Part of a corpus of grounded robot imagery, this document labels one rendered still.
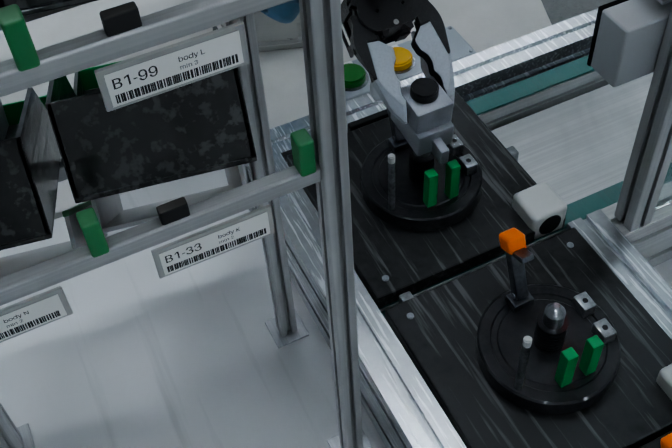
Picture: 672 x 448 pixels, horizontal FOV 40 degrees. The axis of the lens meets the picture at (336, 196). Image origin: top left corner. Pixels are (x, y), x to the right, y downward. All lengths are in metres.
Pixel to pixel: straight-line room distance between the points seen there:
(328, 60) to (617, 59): 0.39
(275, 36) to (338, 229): 0.76
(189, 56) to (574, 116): 0.81
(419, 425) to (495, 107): 0.47
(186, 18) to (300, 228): 0.57
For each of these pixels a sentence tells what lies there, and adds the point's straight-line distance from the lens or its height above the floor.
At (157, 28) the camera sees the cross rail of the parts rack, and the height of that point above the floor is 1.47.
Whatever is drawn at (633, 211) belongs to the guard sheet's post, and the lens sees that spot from 1.08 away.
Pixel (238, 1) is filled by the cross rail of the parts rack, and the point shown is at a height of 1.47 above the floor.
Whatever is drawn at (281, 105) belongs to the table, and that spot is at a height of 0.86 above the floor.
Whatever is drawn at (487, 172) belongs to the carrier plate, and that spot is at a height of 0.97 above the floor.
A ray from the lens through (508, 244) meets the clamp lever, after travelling 0.92.
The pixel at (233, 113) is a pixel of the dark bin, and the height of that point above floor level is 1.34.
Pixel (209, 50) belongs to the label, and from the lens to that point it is 0.54.
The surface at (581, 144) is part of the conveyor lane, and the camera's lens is 1.24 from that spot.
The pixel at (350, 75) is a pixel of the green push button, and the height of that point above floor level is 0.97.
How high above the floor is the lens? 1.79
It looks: 49 degrees down
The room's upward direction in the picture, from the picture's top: 4 degrees counter-clockwise
